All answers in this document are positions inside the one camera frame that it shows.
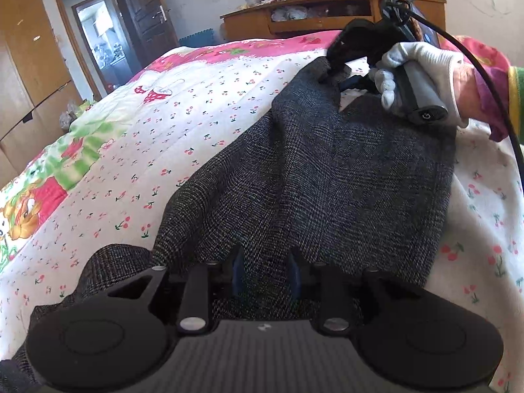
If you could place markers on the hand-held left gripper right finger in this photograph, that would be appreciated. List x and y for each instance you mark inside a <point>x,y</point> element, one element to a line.
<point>294,275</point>

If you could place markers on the dark wooden door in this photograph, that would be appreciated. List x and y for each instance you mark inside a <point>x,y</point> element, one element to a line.
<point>141,12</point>

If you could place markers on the blue foam mat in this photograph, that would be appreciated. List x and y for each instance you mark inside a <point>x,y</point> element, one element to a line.
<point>196,37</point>

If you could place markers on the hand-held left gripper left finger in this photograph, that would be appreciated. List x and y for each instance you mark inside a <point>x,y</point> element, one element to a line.
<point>236,273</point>

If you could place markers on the wooden wardrobe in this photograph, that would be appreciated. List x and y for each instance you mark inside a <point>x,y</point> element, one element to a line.
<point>28,61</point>

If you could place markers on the cherry printed bed quilt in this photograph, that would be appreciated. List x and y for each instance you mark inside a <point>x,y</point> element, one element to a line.
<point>196,106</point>

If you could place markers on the clear plastic bag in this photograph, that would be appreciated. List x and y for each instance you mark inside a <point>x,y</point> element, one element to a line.
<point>73,115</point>

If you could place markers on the person's right forearm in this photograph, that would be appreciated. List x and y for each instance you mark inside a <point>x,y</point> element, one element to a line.
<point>487,90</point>

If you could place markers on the person's right hand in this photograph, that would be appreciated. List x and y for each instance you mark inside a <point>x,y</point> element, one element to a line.
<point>434,61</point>

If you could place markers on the wooden cabinet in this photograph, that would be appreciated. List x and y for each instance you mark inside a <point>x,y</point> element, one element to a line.
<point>327,14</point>

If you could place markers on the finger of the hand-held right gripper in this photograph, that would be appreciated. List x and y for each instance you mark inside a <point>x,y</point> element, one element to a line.
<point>336,59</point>
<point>354,82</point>

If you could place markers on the dark grey tweed pants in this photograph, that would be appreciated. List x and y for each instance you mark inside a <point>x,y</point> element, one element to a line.
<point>319,163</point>

